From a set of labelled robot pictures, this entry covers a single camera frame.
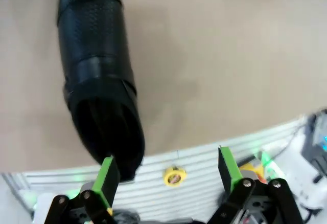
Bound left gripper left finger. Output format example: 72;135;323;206
45;155;121;224

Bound aluminium table edge rail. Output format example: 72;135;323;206
0;118;310;224

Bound black leather loafer shoe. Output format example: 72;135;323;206
56;0;147;183

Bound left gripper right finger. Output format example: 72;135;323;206
206;146;305;224

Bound grey control box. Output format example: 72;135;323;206
301;108;327;164

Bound yellow tape roll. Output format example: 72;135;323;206
163;166;188;189

